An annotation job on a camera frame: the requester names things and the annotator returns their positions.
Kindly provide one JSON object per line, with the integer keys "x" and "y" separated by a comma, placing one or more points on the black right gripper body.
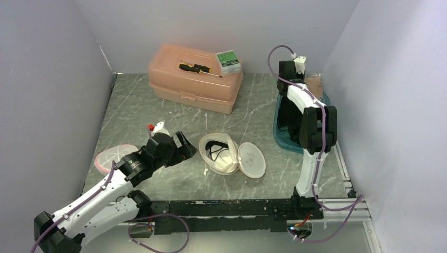
{"x": 300, "y": 76}

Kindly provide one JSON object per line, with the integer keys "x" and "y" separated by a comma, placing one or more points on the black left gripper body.
{"x": 172, "y": 158}

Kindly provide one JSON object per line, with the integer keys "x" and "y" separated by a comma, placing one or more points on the beige pink bra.
{"x": 314, "y": 84}

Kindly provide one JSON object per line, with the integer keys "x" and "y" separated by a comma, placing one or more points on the white mesh laundry bag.
{"x": 224, "y": 156}

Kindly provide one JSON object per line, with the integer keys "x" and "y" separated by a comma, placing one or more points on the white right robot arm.
{"x": 303, "y": 98}

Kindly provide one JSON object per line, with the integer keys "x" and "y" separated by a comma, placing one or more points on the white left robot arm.
{"x": 113, "y": 200}

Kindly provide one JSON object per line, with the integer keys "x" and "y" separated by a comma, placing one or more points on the black cloth garment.
{"x": 290, "y": 119}

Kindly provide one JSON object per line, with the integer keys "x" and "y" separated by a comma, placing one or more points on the green white small box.
{"x": 228, "y": 63}

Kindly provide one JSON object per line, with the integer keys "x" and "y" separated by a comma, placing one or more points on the clear round lidded container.
{"x": 103, "y": 161}

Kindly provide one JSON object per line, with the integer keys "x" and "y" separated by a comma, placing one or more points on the pink plastic toolbox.
{"x": 199, "y": 90}

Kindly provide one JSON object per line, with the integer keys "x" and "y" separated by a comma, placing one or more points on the teal plastic bin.
{"x": 284, "y": 139}

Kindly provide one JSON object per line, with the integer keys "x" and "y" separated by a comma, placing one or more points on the black yellow screwdriver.
{"x": 196, "y": 68}

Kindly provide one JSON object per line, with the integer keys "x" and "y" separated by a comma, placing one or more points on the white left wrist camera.
{"x": 160, "y": 127}

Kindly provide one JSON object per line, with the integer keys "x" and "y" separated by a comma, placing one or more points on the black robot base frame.
{"x": 173, "y": 216}

